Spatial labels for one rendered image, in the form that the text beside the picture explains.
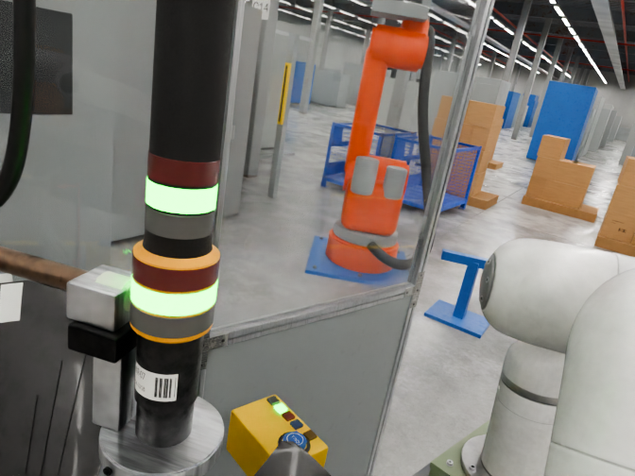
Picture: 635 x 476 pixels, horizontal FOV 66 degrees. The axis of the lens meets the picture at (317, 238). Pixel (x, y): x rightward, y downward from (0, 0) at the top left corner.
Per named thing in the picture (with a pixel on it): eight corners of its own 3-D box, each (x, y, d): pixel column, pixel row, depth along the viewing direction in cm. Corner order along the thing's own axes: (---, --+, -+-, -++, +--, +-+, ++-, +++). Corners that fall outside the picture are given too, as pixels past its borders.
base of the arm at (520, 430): (478, 425, 103) (497, 347, 98) (577, 470, 92) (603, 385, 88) (445, 474, 88) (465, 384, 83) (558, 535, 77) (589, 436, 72)
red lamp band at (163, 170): (131, 176, 23) (132, 150, 22) (170, 166, 26) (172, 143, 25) (197, 192, 22) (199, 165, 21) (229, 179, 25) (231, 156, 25)
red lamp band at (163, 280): (112, 278, 24) (112, 255, 23) (162, 251, 28) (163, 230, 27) (193, 301, 23) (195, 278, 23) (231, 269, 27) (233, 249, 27)
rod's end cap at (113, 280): (88, 278, 26) (121, 287, 25) (112, 265, 28) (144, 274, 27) (87, 311, 26) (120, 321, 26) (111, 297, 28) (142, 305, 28)
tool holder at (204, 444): (38, 455, 27) (34, 297, 24) (119, 383, 33) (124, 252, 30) (185, 511, 25) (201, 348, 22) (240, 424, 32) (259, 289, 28)
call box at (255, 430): (224, 454, 90) (230, 408, 87) (268, 435, 97) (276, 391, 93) (273, 519, 79) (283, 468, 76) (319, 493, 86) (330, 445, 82)
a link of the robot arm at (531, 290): (581, 329, 84) (485, 305, 90) (597, 262, 84) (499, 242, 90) (675, 405, 38) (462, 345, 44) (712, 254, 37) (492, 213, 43)
